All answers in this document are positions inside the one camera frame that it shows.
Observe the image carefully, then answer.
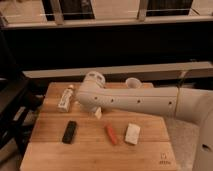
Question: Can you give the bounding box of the white plastic bottle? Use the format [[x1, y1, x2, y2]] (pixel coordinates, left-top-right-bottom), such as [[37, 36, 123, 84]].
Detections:
[[57, 84, 75, 112]]

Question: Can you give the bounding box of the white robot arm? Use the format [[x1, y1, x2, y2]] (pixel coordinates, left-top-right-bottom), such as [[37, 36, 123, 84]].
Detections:
[[76, 71, 213, 171]]

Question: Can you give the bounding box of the orange carrot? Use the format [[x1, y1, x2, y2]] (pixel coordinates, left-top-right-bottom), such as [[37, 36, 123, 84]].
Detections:
[[105, 124, 118, 145]]

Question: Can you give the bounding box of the black eraser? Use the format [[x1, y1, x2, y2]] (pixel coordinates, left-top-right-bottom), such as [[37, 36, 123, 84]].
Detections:
[[62, 121, 77, 144]]

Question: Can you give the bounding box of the dark side shelf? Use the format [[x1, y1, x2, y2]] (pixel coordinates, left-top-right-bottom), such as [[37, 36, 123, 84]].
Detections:
[[0, 77, 42, 155]]

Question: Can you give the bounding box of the white sponge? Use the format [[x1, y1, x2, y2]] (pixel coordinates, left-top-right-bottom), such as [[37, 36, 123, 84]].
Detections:
[[125, 123, 141, 145]]

